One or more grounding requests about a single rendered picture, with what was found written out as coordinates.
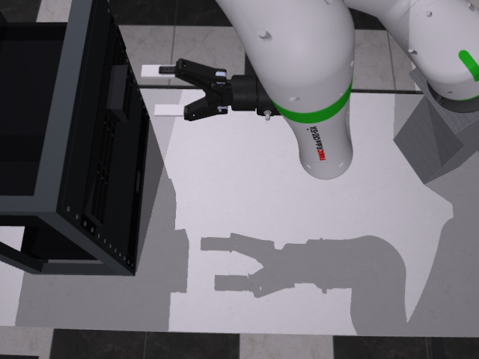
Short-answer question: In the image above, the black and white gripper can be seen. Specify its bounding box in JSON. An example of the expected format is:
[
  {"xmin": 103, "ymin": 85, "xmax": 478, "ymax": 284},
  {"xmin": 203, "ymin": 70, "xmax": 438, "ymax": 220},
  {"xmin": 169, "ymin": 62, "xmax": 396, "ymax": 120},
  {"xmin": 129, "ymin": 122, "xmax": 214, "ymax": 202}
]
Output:
[{"xmin": 141, "ymin": 58, "xmax": 256, "ymax": 121}]

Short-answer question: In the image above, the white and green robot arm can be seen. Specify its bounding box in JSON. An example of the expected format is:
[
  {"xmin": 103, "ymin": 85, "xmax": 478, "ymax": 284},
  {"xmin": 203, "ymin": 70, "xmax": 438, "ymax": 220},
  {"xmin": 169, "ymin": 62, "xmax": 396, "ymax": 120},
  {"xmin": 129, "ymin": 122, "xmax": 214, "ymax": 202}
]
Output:
[{"xmin": 216, "ymin": 0, "xmax": 479, "ymax": 180}]

